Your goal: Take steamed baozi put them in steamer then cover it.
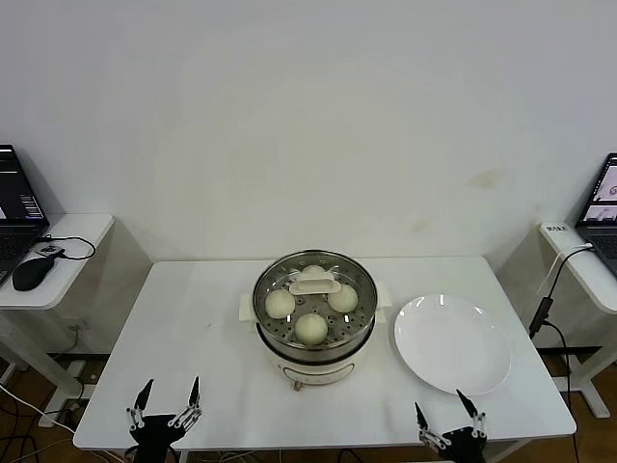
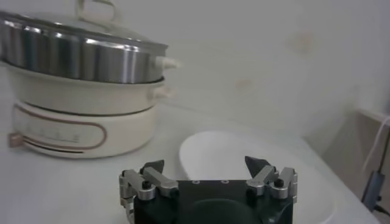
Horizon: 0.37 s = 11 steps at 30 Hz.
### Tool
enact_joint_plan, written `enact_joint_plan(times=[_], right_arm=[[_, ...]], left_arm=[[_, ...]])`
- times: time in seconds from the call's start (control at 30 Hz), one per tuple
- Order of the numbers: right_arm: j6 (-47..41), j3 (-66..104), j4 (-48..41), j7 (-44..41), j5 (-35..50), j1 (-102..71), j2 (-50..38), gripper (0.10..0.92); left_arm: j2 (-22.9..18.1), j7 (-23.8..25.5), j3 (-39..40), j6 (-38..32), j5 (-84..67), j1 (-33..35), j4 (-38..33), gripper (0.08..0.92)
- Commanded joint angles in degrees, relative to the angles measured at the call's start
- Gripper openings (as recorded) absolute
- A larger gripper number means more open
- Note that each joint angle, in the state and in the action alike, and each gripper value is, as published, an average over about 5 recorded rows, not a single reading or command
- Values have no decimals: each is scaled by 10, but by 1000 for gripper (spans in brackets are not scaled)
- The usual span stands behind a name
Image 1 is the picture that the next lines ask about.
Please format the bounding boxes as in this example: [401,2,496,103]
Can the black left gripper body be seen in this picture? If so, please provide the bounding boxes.
[130,414,188,463]

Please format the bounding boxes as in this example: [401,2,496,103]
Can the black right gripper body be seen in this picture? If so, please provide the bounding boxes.
[442,425,489,463]

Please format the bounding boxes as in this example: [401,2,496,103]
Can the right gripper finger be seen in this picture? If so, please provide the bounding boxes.
[414,402,455,451]
[455,389,490,438]

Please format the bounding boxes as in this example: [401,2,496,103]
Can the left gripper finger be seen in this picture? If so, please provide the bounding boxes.
[169,375,204,431]
[125,378,155,432]

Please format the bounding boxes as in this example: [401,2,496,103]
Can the glass lid with beige handle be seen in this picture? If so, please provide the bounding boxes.
[251,249,379,347]

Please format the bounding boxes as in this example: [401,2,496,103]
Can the stainless steel steamer basket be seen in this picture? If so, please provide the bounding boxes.
[251,249,379,362]

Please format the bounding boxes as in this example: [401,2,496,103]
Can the white round plate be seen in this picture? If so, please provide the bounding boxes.
[393,292,512,397]

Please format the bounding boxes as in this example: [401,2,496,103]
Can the white floor power strip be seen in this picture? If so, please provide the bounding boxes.
[37,399,93,428]

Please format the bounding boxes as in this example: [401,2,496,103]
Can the white electric cooker base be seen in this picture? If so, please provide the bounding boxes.
[237,282,392,393]

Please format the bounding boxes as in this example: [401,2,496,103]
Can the black computer mouse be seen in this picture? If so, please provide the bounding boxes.
[12,257,56,292]

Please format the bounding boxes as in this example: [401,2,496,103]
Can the white side desk with label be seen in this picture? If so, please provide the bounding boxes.
[538,222,617,419]

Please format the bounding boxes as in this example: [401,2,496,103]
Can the small grey usb hub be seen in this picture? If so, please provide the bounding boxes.
[32,242,66,261]

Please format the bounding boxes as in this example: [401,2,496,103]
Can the white side desk with mouse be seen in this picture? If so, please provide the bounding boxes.
[0,213,116,401]

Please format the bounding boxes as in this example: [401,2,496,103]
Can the black laptop with dark screen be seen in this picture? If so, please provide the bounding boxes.
[0,143,51,286]

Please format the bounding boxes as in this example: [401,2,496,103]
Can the grey laptop with light screen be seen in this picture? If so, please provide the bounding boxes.
[575,152,617,279]

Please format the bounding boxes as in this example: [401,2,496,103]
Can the black cable with adapter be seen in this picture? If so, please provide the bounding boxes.
[527,244,594,435]

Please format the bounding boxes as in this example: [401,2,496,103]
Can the thin black hub cable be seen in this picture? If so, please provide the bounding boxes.
[37,234,96,262]

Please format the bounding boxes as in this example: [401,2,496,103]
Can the white flat cable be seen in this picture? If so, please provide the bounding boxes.
[536,243,594,293]

